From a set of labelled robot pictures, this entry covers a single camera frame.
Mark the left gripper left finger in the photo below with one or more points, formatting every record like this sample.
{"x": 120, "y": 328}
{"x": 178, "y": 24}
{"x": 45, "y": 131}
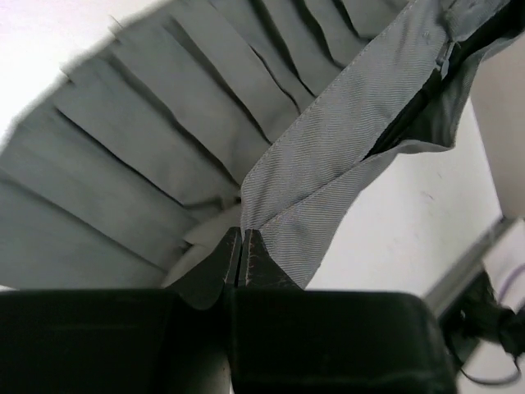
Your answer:
{"x": 202, "y": 286}

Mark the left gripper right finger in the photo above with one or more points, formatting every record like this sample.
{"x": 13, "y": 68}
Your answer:
{"x": 257, "y": 270}

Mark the grey pleated skirt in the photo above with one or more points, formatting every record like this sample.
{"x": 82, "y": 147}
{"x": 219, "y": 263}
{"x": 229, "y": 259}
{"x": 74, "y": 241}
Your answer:
{"x": 206, "y": 115}

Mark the aluminium front rail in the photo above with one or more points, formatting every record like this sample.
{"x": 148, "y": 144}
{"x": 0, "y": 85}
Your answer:
{"x": 462, "y": 273}

